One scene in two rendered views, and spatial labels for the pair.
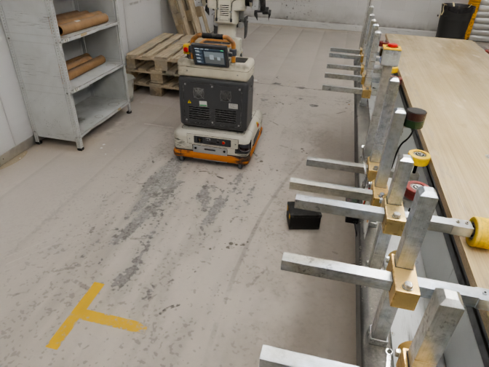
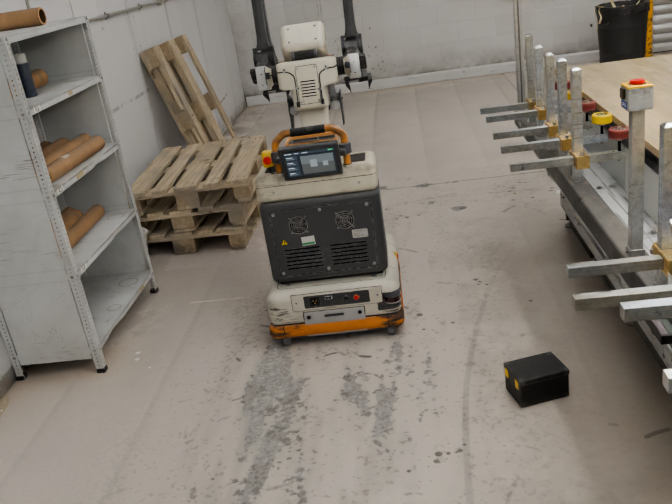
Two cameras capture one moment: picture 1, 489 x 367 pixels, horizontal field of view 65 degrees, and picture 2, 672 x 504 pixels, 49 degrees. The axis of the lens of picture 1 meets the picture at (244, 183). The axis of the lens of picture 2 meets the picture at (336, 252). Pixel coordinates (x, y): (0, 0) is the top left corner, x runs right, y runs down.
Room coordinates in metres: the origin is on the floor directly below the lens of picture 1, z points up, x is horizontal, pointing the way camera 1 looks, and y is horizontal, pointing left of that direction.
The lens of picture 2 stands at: (-0.33, 0.51, 1.69)
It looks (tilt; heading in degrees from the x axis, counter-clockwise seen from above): 22 degrees down; 355
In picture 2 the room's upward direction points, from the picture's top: 9 degrees counter-clockwise
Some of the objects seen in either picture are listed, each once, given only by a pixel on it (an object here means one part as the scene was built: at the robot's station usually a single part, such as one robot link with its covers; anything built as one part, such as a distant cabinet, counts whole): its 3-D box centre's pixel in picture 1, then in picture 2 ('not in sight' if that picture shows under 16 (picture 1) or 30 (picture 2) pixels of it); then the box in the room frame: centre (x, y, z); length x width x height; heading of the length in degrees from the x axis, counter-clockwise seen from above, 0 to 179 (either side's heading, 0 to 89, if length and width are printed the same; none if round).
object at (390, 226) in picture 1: (392, 212); not in sight; (0.86, -0.41, 0.95); 0.14 x 0.06 x 0.05; 168
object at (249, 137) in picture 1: (220, 131); (337, 282); (3.03, 0.22, 0.16); 0.67 x 0.64 x 0.25; 169
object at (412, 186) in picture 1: (413, 199); not in sight; (1.07, -0.57, 0.85); 0.08 x 0.08 x 0.11
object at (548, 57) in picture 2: (366, 55); (550, 107); (2.84, -0.84, 0.89); 0.04 x 0.04 x 0.48; 78
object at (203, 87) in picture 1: (217, 86); (323, 207); (2.94, 0.24, 0.59); 0.55 x 0.34 x 0.83; 79
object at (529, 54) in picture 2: (365, 37); (530, 82); (3.33, -0.94, 0.92); 0.04 x 0.04 x 0.48; 78
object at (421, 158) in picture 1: (415, 165); not in sight; (1.30, -0.66, 0.85); 0.08 x 0.08 x 0.11
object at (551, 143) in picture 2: (357, 78); (553, 143); (2.57, -0.73, 0.81); 0.43 x 0.03 x 0.04; 78
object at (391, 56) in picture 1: (390, 56); (637, 97); (1.63, -0.58, 1.18); 0.07 x 0.07 x 0.08; 78
